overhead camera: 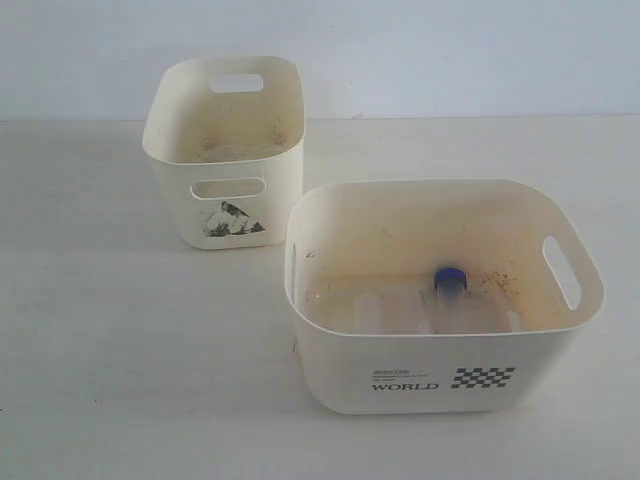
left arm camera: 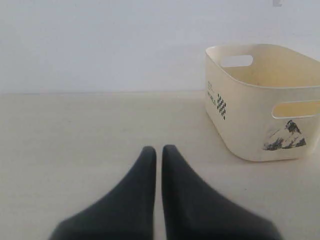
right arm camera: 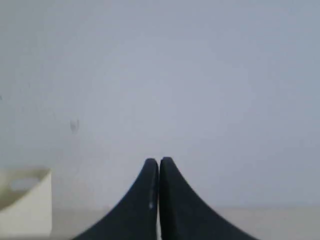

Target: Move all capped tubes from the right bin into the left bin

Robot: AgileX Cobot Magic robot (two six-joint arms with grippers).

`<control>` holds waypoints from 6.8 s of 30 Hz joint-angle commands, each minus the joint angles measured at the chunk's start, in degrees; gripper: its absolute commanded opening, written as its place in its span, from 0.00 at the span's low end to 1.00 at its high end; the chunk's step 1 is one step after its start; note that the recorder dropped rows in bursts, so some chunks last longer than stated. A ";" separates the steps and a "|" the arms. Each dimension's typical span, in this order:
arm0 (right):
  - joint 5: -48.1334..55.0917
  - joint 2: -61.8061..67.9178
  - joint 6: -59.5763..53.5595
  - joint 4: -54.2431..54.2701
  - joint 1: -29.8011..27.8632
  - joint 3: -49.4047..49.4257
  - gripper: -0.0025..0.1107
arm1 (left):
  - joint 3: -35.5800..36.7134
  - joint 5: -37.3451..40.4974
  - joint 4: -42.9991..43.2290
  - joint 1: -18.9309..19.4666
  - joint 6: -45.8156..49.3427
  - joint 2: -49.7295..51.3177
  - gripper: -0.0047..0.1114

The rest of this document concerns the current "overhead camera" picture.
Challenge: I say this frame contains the clear bottle blue cap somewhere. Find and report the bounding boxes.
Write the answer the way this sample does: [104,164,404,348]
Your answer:
[433,266,472,334]

